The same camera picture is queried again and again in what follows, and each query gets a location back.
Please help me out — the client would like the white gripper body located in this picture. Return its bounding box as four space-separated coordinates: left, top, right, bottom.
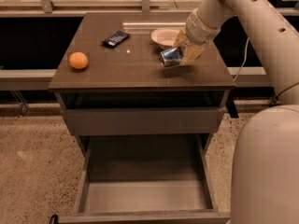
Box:
185 9 220 45

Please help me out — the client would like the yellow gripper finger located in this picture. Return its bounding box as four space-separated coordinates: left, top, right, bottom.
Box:
173 28 189 47
180 43 205 65

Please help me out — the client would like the silver blue redbull can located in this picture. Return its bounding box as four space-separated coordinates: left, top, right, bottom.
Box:
159 48 183 67

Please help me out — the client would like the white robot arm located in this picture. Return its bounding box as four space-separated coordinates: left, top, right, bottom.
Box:
178 0 299 224

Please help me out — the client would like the closed top drawer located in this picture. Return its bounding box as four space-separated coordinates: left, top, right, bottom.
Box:
63 107 225 136

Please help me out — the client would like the grey drawer cabinet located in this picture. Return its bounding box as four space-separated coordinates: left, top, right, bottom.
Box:
49 12 235 150

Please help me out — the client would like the open middle drawer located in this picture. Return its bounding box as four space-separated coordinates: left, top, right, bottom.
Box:
59 134 230 224

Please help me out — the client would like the white paper bowl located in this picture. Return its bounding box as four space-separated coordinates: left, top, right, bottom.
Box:
151 27 181 49

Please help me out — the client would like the dark blue snack packet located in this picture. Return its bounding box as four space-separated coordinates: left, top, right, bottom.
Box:
102 31 130 49

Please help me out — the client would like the orange fruit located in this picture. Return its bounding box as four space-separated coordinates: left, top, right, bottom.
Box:
69 52 88 69

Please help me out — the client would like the white cable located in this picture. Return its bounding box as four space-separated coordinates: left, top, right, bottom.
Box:
232 36 250 82

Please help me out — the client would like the metal window rail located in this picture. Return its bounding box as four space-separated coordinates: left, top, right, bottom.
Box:
0 67 270 91

